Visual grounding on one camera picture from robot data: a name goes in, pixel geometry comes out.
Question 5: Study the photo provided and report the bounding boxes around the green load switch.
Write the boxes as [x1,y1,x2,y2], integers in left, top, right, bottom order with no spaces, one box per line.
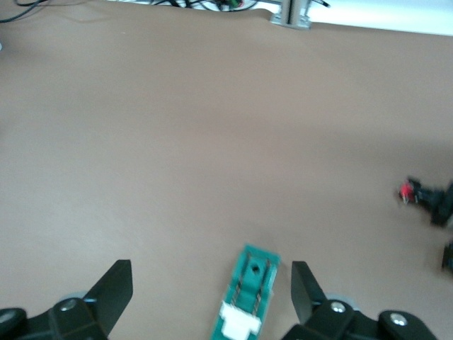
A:
[208,243,283,340]

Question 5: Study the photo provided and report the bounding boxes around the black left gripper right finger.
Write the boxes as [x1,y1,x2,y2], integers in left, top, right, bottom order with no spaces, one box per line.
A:
[282,261,443,340]

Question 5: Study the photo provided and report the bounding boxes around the green push button switch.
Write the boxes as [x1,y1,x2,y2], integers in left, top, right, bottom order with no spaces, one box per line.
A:
[441,240,453,273]

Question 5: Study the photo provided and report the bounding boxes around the brown table cover sheet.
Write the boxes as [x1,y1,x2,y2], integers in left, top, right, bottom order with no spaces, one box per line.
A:
[0,0,453,340]

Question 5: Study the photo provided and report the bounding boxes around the black cable bundle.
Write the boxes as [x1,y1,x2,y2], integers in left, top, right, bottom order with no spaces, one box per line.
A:
[150,0,258,12]

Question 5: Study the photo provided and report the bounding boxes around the black looped cable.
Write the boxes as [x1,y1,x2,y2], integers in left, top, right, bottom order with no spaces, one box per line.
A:
[0,0,49,24]

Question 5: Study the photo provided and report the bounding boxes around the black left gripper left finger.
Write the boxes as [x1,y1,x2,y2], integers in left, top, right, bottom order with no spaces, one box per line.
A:
[0,259,134,340]

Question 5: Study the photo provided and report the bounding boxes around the black switch with red end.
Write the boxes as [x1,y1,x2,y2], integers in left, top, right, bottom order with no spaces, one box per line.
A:
[395,176,453,228]

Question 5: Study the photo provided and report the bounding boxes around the metal table edge bracket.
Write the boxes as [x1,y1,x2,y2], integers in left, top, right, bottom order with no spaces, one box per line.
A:
[270,0,313,30]

